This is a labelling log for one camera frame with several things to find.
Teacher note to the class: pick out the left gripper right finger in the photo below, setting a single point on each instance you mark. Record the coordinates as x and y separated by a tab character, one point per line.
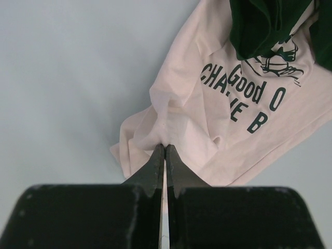
179	175

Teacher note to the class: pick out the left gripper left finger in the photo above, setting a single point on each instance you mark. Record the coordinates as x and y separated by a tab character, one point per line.
150	176

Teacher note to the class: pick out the white green raglan t-shirt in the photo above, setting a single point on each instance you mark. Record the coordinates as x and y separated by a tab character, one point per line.
241	85

